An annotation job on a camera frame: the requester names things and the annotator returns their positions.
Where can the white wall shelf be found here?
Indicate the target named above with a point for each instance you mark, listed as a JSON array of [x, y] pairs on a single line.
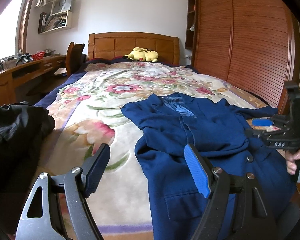
[[56, 15]]

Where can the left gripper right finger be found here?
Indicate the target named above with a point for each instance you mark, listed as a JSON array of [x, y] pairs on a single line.
[[236, 206]]

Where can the yellow pikachu plush toy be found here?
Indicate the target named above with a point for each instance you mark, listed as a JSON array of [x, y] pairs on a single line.
[[142, 54]]

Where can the red basket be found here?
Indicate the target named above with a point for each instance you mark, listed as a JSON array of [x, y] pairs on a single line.
[[38, 55]]

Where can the floral bed blanket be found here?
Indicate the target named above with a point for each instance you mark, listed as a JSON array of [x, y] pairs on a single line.
[[120, 205]]

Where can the black device on desk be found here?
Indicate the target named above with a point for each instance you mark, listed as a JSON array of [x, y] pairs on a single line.
[[23, 58]]

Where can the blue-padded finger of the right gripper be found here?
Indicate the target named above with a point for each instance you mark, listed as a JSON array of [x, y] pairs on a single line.
[[262, 122]]

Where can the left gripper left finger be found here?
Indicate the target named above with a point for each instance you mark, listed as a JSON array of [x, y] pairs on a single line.
[[42, 218]]

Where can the navy blue suit jacket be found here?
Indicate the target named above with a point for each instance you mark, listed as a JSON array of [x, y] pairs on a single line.
[[217, 130]]

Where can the wooden chair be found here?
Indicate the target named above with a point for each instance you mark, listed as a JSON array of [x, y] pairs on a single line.
[[73, 59]]

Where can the wooden bed headboard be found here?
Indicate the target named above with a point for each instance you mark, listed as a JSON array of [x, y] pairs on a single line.
[[117, 44]]

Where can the person right hand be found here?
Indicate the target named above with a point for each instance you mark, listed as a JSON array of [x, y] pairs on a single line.
[[291, 159]]

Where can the black garment pile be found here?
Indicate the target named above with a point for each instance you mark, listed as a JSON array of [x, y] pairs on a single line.
[[23, 128]]

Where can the wooden louvered wardrobe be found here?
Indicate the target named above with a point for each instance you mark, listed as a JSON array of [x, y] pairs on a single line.
[[252, 44]]

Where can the wooden desk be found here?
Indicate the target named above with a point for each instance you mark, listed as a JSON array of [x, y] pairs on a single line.
[[13, 78]]

